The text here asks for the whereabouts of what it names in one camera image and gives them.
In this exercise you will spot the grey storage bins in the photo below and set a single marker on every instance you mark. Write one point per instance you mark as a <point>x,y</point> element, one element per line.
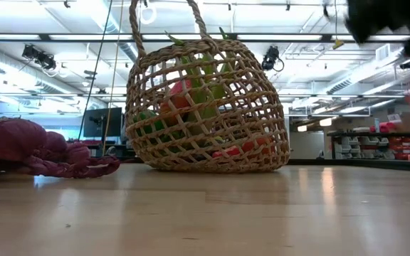
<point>361,145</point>

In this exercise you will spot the yellow hanging tag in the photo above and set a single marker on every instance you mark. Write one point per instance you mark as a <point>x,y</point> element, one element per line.
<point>338,44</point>

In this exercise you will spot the black computer monitor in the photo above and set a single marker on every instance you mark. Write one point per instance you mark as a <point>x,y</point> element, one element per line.
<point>98,122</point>

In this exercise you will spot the black ceiling fixture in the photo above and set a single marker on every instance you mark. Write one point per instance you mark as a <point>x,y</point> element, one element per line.
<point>408,64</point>

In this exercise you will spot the red pepper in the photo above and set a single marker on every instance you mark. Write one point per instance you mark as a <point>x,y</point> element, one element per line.
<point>226,152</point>

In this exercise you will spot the green bell pepper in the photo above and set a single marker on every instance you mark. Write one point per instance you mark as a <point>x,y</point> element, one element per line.
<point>148,117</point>

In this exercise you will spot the green celery bunch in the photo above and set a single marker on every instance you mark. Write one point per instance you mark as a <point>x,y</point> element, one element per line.
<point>199,96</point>

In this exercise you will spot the black ceiling camera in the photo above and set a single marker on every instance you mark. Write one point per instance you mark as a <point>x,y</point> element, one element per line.
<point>270,57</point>

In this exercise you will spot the white air vent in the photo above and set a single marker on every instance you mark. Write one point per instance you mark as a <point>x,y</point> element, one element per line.
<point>383,52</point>

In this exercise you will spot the black ceiling spotlight cluster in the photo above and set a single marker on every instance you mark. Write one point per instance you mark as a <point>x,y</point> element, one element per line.
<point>39,57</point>

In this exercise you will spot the red object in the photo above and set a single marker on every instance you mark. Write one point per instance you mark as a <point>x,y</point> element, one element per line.
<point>386,127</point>

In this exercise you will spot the woven straw basket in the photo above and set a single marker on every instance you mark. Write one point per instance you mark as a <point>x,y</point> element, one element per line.
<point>190,167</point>

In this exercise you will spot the cardboard box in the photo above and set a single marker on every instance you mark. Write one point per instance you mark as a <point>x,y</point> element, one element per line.
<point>404,122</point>

